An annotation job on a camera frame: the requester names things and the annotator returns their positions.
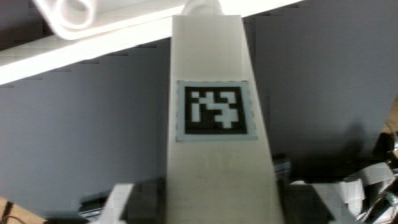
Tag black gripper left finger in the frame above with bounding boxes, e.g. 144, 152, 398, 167
78, 180, 164, 224

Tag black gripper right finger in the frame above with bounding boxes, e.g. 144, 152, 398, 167
274, 155, 398, 224

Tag white desk top panel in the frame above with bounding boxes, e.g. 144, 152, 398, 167
32, 0, 224, 40

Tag white L-shaped fixture wall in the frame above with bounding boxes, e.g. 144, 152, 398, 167
0, 0, 304, 86

